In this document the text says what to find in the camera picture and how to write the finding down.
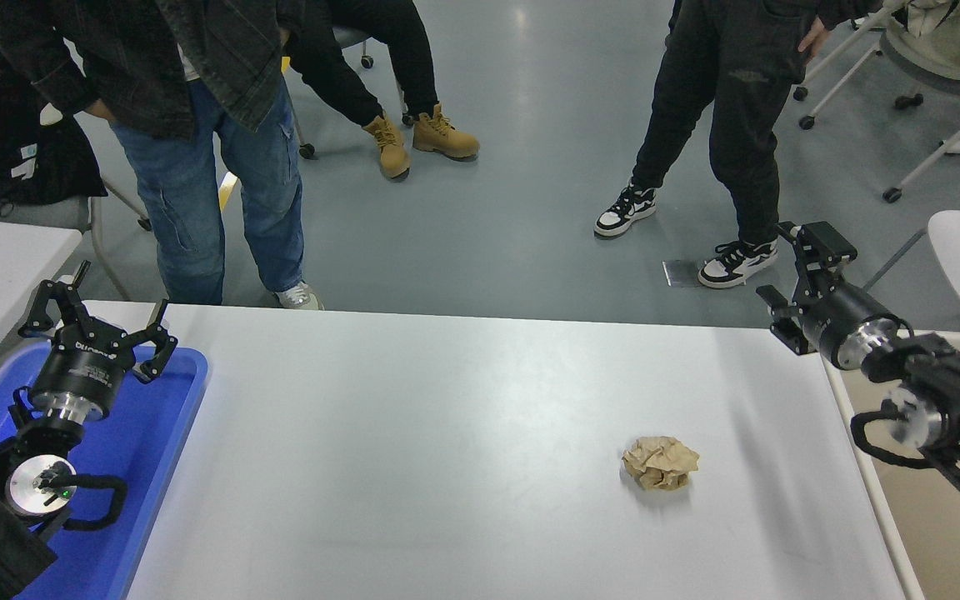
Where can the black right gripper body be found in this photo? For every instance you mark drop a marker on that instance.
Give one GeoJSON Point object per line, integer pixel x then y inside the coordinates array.
{"type": "Point", "coordinates": [842, 317]}

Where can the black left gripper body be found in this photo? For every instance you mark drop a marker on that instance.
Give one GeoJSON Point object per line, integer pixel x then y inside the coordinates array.
{"type": "Point", "coordinates": [80, 367]}

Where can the tan paper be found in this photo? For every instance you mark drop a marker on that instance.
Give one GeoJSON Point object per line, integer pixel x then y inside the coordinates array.
{"type": "Point", "coordinates": [662, 462]}

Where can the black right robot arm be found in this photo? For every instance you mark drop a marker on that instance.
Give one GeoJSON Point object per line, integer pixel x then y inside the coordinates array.
{"type": "Point", "coordinates": [947, 400]}

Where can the person's hand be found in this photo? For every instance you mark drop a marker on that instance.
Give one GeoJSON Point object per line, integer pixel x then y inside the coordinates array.
{"type": "Point", "coordinates": [813, 40]}

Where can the grey chair with armrest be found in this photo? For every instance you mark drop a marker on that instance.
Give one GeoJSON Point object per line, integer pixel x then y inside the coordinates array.
{"type": "Point", "coordinates": [30, 215]}

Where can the black coat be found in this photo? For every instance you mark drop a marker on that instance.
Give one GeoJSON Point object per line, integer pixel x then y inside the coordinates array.
{"type": "Point", "coordinates": [72, 175]}

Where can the silver floor plate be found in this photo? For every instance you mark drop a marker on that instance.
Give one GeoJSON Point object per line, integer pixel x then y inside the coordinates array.
{"type": "Point", "coordinates": [680, 275]}

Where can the blue plastic tray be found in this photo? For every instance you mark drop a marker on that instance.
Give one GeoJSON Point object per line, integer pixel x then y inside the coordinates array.
{"type": "Point", "coordinates": [142, 467]}

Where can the person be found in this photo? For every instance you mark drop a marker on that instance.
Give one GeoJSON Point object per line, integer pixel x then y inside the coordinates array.
{"type": "Point", "coordinates": [738, 108]}
{"type": "Point", "coordinates": [197, 167]}
{"type": "Point", "coordinates": [338, 75]}

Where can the white chair with castors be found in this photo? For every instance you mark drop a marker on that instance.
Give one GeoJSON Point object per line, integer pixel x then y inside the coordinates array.
{"type": "Point", "coordinates": [842, 75]}

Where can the large pale bin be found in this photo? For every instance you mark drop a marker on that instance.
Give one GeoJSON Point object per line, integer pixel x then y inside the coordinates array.
{"type": "Point", "coordinates": [922, 550]}

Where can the cream coat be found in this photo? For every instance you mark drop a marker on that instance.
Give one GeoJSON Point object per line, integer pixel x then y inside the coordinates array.
{"type": "Point", "coordinates": [955, 37]}

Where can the grey chair with castors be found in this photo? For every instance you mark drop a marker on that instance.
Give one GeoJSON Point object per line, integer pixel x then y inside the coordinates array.
{"type": "Point", "coordinates": [351, 35]}

